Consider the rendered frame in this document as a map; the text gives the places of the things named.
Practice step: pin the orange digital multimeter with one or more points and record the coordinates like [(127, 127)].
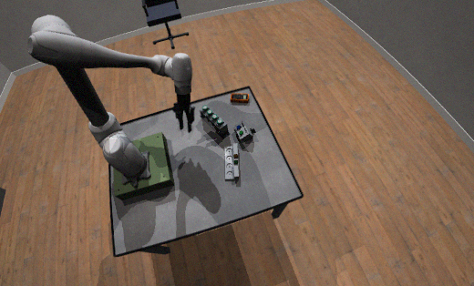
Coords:
[(240, 98)]

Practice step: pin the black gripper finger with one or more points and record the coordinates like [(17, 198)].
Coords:
[(180, 118), (190, 116)]

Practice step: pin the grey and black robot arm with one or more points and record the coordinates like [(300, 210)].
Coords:
[(54, 44)]

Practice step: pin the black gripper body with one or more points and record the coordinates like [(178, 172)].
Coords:
[(183, 99)]

